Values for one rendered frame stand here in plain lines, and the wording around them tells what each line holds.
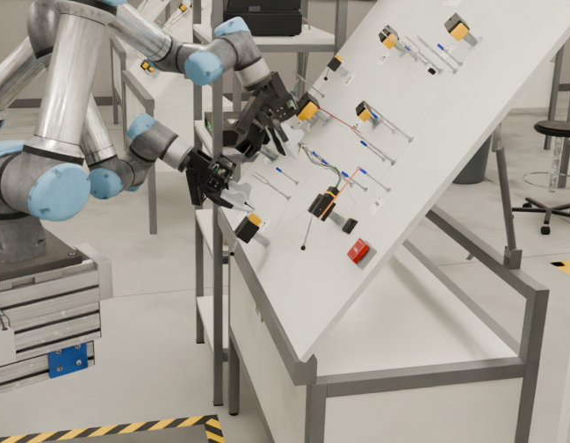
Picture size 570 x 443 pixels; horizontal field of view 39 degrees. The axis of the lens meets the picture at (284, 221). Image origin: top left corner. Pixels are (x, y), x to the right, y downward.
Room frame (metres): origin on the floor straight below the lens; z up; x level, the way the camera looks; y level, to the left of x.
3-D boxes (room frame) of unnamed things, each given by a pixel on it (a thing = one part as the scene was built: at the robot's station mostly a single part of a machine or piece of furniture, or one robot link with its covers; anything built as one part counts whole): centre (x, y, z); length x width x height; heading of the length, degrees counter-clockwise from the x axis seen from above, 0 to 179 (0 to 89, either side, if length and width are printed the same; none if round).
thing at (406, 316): (2.33, -0.23, 0.60); 1.17 x 0.58 x 0.40; 14
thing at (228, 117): (3.13, 0.14, 1.09); 0.35 x 0.33 x 0.07; 14
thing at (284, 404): (1.99, 0.00, 0.60); 0.55 x 0.03 x 0.39; 14
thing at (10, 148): (1.58, 0.57, 1.33); 0.13 x 0.12 x 0.14; 53
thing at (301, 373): (2.25, 0.08, 0.83); 1.18 x 0.06 x 0.06; 14
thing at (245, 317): (2.52, 0.12, 0.60); 0.55 x 0.02 x 0.39; 14
